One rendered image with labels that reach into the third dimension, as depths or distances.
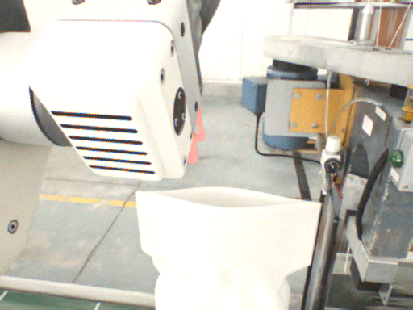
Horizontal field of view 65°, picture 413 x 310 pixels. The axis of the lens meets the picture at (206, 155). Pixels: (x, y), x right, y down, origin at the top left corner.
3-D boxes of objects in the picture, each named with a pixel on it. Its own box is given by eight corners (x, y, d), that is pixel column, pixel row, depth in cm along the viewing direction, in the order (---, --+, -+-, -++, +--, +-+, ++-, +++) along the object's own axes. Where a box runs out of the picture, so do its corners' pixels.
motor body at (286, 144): (260, 152, 102) (266, 72, 92) (260, 135, 116) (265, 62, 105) (310, 155, 100) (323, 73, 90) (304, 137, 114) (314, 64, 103)
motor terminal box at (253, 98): (252, 123, 95) (254, 83, 90) (239, 112, 104) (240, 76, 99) (277, 120, 98) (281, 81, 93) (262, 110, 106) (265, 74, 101)
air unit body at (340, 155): (319, 198, 81) (328, 141, 75) (315, 189, 86) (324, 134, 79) (337, 200, 81) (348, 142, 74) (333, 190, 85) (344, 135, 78)
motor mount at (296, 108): (263, 136, 96) (268, 81, 89) (263, 128, 101) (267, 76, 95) (365, 142, 92) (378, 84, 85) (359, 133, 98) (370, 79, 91)
